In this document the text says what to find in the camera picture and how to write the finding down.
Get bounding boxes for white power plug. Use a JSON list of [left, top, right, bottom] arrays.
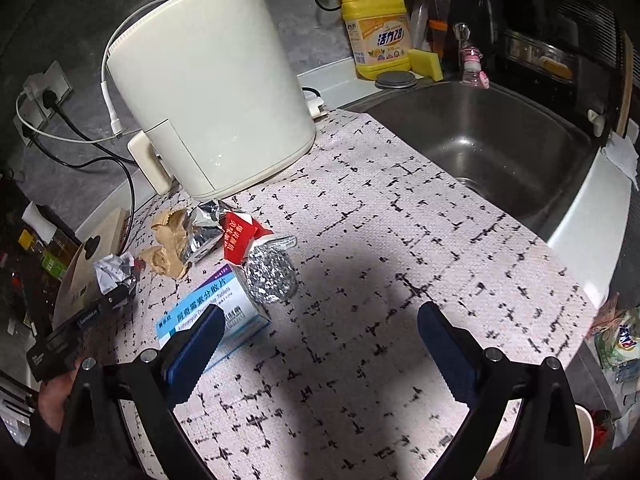
[[301, 88, 327, 120]]

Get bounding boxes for black dish rack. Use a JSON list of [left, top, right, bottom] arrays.
[[492, 0, 632, 113]]

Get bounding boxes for faucet with pink filter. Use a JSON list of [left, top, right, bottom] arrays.
[[451, 22, 492, 92]]

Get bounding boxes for yellow sponge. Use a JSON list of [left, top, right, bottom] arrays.
[[407, 47, 445, 83]]

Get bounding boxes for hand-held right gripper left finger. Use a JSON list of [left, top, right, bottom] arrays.
[[60, 304, 225, 480]]

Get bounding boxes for wall sockets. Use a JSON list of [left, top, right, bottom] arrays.
[[14, 60, 74, 137]]

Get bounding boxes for steel sink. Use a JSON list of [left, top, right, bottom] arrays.
[[344, 80, 602, 257]]

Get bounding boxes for round sink strainer lid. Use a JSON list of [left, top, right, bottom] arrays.
[[374, 71, 417, 90]]

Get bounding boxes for crumpled foil ball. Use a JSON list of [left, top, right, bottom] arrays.
[[244, 244, 299, 304]]

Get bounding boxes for black power cable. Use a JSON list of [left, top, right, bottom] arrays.
[[30, 102, 139, 257]]

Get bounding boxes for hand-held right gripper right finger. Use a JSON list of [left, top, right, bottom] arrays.
[[417, 301, 587, 480]]

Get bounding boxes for silver foil bag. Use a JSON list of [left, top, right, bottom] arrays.
[[181, 199, 239, 266]]

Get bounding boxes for green white refill pouch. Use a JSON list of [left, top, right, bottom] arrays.
[[594, 307, 640, 378]]

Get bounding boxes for cream air fryer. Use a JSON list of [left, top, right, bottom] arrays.
[[106, 0, 317, 200]]

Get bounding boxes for white round bucket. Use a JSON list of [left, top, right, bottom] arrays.
[[480, 405, 597, 480]]

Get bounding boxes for wooden cutting board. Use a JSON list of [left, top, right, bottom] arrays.
[[51, 207, 129, 332]]

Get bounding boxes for green label oil bottle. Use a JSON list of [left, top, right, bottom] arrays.
[[40, 240, 76, 286]]

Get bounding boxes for person's left hand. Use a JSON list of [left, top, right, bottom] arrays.
[[36, 367, 77, 433]]

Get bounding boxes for pale cutting board on rack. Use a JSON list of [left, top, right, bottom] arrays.
[[614, 30, 637, 142]]

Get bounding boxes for yellow dish soap bottle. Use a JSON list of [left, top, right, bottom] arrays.
[[335, 0, 412, 81]]

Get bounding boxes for blue medicine box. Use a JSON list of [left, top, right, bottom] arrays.
[[153, 262, 274, 372]]

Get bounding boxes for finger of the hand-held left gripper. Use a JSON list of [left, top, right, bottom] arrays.
[[75, 280, 139, 328]]

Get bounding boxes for white power cable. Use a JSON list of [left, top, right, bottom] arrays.
[[15, 0, 173, 145]]

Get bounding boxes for white top spray bottle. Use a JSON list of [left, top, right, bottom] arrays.
[[22, 201, 58, 242]]

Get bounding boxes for white dish cloth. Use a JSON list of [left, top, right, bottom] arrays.
[[599, 134, 640, 192]]

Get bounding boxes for red paper packet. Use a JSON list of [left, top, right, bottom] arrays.
[[221, 211, 275, 266]]

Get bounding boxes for steel pot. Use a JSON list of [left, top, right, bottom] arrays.
[[502, 30, 576, 82]]

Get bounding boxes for black patterned tablecloth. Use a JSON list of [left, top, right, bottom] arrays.
[[75, 107, 599, 480]]

